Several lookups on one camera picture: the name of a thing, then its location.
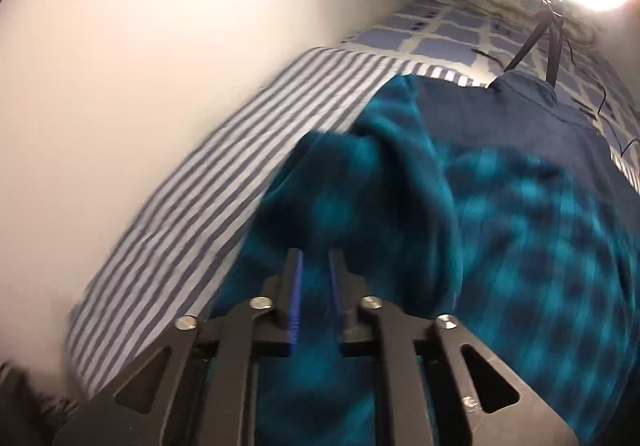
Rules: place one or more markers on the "dark striped cloth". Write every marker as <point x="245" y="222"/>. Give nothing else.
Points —
<point x="30" y="406"/>

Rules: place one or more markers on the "teal plaid garment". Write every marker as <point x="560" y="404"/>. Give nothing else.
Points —
<point x="500" y="226"/>

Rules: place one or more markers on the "blue white striped bed sheet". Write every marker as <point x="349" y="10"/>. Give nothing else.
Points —
<point x="210" y="186"/>

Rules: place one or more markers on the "blue checked blanket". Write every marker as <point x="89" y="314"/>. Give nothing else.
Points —
<point x="445" y="46"/>

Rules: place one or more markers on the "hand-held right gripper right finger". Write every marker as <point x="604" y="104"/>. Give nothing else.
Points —
<point x="334" y="286"/>

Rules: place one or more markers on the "black tripod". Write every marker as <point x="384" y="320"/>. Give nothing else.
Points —
<point x="552" y="51"/>

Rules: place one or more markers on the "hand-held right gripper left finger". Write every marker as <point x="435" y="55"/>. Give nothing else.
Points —
<point x="296" y="296"/>

